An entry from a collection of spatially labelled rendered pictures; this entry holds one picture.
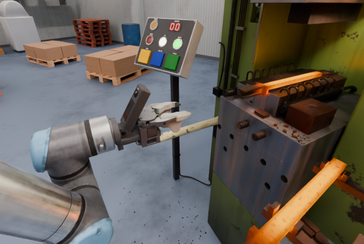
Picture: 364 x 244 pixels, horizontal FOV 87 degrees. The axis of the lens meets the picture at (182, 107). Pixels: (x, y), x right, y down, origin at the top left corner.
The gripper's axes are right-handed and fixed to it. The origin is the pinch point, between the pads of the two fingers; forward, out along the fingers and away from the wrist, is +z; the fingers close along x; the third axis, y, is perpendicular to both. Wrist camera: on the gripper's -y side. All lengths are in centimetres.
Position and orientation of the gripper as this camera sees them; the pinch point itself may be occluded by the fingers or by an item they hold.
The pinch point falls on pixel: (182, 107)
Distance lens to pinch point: 56.5
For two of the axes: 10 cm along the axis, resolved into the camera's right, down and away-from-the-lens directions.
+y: 0.0, 8.8, 4.7
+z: 8.9, -2.2, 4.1
